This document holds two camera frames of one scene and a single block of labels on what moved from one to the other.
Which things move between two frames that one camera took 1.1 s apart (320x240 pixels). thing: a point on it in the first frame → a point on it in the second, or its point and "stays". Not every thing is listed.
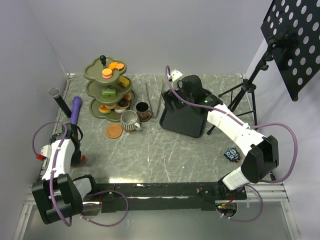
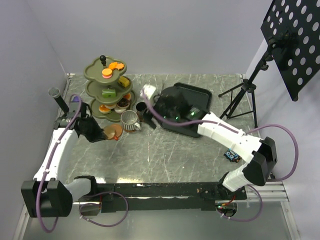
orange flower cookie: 120,66 stays
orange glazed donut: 103,109 stays
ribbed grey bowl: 129,121 stays
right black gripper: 172,95 → 159,100
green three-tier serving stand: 109,90 stays
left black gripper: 77,160 → 98,135
